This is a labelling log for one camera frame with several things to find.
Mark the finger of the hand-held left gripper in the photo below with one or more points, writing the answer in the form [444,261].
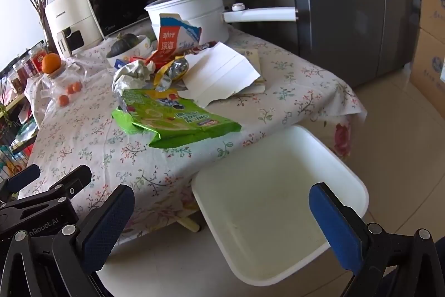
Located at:
[22,177]
[78,178]

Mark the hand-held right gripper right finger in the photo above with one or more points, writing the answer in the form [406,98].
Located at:
[333,224]

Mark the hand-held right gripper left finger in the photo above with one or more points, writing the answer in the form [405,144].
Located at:
[104,231]

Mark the white plastic bin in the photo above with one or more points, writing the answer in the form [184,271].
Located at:
[271,199]

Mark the green snack bag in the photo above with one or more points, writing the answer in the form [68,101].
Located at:
[173,119]

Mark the silver wrapper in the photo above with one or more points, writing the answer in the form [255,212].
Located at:
[134,74]

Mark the yellow foil bag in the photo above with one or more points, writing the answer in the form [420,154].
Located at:
[173,71]

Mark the red cartoon can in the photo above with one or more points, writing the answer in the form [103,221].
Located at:
[200,47]

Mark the torn white cardboard sheet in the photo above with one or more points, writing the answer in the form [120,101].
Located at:
[222,71]

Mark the pale yellow packet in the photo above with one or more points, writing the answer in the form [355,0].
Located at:
[255,60]

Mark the floral tablecloth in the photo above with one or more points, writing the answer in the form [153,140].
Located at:
[104,144]

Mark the small orange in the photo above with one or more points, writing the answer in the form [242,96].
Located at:
[63,100]
[71,89]
[78,85]

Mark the cream table leg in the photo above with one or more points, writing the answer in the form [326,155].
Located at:
[189,224]

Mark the rose print tablecloth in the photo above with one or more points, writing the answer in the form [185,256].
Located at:
[342,137]

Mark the person's dark clothing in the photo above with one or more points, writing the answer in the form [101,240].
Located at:
[440,262]

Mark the large orange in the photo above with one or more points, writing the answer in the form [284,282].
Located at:
[51,63]

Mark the green pumpkin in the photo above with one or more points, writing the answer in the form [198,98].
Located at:
[121,44]

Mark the white flower print bowl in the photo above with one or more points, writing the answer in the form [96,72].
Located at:
[139,48]

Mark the white air fryer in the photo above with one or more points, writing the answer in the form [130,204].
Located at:
[66,15]

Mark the dried branches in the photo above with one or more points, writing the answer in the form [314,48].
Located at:
[38,1]

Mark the cardboard box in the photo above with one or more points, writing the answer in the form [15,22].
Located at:
[433,1]
[429,67]

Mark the white electric pot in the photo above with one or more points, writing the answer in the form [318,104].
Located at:
[208,11]

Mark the grey refrigerator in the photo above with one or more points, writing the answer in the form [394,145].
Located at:
[347,4]

